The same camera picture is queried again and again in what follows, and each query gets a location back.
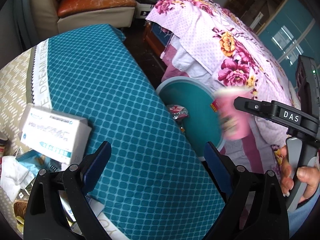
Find person's right hand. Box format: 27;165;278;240
280;146;319;203

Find red snack wrapper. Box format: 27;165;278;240
167;105;189;121

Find teal and beige mattress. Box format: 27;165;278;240
0;23;226;240

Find white blue medicine box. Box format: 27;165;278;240
18;103;92;165

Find pink floral quilt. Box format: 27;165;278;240
145;0;301;176

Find orange seat cushion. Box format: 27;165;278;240
57;0;136;18

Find white tissue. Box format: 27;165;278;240
1;155;35;202

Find teal glass cabinet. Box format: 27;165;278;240
259;0;319;86

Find teal round trash bin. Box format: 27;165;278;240
156;76;225;161

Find pink paper cup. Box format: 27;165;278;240
213;86;250;141

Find cream leather armchair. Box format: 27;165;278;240
30;0;137;40

